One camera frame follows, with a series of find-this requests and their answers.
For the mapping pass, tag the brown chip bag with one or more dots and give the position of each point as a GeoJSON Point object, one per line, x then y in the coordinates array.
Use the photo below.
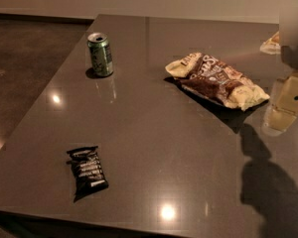
{"type": "Point", "coordinates": [216, 81]}

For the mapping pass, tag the black rxbar chocolate wrapper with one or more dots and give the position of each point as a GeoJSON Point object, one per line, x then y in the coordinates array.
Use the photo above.
{"type": "Point", "coordinates": [87, 171]}

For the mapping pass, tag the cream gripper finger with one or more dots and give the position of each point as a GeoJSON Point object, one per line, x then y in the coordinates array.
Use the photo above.
{"type": "Point", "coordinates": [283, 108]}

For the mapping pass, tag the small snack packet far right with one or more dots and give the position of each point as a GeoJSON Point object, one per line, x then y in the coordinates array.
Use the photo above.
{"type": "Point", "coordinates": [272, 45]}

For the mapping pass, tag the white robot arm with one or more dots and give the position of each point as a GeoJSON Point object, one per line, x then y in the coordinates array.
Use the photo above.
{"type": "Point", "coordinates": [288, 29]}

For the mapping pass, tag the green soda can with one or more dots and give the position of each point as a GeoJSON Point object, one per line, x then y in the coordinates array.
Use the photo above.
{"type": "Point", "coordinates": [100, 54]}

